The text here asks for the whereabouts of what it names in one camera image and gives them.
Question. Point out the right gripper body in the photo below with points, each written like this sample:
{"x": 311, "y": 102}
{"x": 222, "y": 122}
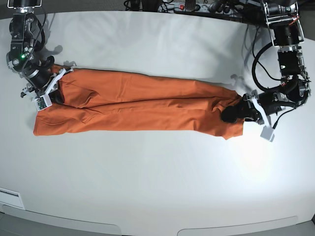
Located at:
{"x": 38, "y": 77}

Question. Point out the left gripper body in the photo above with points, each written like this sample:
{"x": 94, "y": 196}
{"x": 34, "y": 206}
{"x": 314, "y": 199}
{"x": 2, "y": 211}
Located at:
{"x": 271, "y": 102}

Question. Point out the orange T-shirt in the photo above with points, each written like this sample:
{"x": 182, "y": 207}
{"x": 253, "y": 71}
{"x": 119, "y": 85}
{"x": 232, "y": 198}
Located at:
{"x": 123, "y": 101}

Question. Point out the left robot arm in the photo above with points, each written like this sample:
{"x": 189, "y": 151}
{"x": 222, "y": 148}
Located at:
{"x": 281, "y": 18}

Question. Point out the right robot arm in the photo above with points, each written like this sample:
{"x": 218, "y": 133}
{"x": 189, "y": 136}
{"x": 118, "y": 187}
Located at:
{"x": 27, "y": 41}

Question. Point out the white label plate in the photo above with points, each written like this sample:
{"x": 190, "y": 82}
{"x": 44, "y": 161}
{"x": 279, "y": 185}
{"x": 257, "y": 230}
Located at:
{"x": 11, "y": 198}

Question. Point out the white power strip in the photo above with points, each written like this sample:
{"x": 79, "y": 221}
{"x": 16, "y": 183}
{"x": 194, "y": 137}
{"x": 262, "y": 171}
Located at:
{"x": 203, "y": 6}

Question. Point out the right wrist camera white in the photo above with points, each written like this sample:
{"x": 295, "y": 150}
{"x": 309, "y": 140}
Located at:
{"x": 42, "y": 102}

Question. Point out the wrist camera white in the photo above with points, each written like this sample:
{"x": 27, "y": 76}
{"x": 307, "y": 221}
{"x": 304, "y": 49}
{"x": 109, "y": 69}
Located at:
{"x": 267, "y": 133}
{"x": 42, "y": 102}

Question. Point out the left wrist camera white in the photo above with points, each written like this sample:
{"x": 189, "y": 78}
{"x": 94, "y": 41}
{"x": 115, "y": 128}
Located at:
{"x": 267, "y": 133}

